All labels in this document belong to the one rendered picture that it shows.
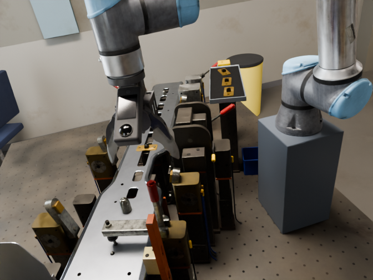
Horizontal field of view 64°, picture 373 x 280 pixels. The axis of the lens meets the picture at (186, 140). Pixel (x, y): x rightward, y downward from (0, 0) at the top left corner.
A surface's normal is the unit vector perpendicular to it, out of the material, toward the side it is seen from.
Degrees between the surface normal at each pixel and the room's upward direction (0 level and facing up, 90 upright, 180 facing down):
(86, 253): 0
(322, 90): 100
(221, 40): 90
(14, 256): 90
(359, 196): 0
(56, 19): 90
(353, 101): 98
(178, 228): 0
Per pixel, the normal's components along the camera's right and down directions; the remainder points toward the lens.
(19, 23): 0.26, 0.48
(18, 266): -0.07, 0.54
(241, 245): -0.13, -0.84
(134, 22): 0.41, 0.59
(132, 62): 0.64, 0.33
